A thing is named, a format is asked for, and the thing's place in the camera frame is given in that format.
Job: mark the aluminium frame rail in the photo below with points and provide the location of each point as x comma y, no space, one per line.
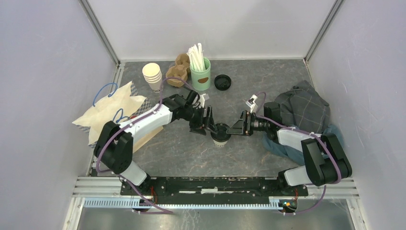
108,187

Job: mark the white paper coffee cup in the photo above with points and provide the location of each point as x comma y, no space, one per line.
219,143

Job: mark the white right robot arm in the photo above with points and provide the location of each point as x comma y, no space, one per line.
325,161

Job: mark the stack of white paper cups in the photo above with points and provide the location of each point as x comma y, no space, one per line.
153,76

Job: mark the grey checked cloth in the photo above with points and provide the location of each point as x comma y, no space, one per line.
304,108

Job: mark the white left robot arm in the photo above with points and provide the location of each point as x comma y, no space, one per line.
114,148

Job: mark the checkered paper takeout bag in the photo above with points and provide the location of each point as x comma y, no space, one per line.
120,106

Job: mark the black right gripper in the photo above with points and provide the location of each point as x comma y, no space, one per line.
242,126

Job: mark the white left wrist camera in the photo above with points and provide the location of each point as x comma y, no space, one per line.
202,99

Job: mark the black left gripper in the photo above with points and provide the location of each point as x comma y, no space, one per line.
203,123

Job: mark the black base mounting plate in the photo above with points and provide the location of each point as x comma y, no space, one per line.
218,190

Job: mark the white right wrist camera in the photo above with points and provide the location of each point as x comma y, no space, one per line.
251,103

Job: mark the white paper-wrapped straws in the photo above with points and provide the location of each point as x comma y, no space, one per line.
195,54

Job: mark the black spare cup lid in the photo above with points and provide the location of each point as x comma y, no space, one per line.
222,82

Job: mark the teal blue cloth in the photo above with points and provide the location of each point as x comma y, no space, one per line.
293,154

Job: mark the black plastic cup lid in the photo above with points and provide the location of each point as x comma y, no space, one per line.
221,135

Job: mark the green straw holder cup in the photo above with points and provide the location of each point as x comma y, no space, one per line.
202,80

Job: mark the brown cardboard cup carrier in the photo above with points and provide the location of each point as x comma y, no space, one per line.
179,71

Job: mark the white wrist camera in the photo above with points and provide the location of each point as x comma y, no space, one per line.
202,99
251,103

